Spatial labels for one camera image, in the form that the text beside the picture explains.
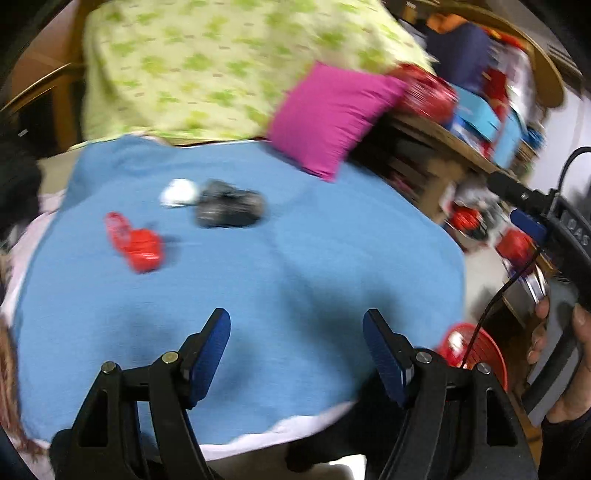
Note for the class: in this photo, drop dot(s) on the red wrapper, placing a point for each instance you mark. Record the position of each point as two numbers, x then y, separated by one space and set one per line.
141 248

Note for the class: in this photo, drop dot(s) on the wooden shelf table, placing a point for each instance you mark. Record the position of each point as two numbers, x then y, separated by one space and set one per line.
421 159

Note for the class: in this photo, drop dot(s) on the magenta pillow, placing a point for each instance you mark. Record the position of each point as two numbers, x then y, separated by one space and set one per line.
328 113

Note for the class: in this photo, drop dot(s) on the red plastic bag on cabinet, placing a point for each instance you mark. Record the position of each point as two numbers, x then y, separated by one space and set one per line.
516 247

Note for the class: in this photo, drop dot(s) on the white bed sheet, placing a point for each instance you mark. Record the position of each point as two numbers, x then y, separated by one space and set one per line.
284 431

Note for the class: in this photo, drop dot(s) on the red plastic mesh basket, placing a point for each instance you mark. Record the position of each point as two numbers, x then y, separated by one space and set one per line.
455 345

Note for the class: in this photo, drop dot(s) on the light blue box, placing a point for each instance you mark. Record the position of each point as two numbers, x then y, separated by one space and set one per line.
474 112

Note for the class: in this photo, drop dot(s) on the red shiny bag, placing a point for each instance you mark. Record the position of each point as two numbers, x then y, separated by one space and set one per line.
426 95

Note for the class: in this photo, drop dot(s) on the white paper ball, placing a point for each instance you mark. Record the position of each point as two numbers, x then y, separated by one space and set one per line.
179 193

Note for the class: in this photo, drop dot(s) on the blue bed blanket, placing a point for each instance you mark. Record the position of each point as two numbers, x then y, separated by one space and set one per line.
296 284

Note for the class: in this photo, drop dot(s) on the green floral quilt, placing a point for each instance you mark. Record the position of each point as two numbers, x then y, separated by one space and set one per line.
200 71

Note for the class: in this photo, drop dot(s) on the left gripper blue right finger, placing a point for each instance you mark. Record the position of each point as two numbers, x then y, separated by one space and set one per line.
392 354

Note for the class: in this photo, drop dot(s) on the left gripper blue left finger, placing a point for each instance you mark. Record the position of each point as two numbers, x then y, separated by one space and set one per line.
200 356

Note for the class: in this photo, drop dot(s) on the right hand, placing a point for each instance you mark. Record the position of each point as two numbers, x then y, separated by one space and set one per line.
559 385

